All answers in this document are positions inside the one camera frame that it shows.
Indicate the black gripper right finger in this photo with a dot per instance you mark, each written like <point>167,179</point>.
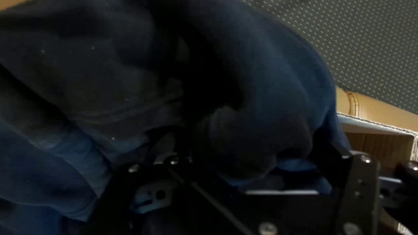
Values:
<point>359,196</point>

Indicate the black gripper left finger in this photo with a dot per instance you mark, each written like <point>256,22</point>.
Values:
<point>144,196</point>

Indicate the black hoodie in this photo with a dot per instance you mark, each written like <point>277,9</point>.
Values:
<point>174,86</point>

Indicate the white cardboard box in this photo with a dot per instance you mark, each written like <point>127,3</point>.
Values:
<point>383,144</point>

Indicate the tan leather couch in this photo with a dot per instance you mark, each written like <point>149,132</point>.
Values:
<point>373,108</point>

